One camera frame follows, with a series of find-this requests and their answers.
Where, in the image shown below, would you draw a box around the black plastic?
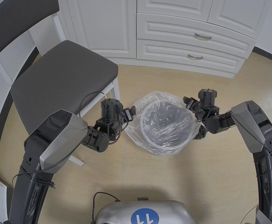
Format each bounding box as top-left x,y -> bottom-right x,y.
195,125 -> 208,141

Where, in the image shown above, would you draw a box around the white wardrobe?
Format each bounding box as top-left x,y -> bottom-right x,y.
61,0 -> 272,79

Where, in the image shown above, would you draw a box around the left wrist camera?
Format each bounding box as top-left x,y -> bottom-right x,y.
123,106 -> 137,122

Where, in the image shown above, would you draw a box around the clear plastic bag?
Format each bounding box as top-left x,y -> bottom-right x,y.
124,91 -> 204,156

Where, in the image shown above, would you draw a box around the black cable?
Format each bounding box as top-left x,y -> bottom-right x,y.
92,191 -> 120,223
79,91 -> 106,119

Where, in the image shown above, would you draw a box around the white trash bin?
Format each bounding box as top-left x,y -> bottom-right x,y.
139,100 -> 196,155

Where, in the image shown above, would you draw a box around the white chair grey cushions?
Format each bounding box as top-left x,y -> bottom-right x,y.
0,0 -> 119,167

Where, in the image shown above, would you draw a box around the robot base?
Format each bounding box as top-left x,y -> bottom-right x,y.
96,197 -> 197,224

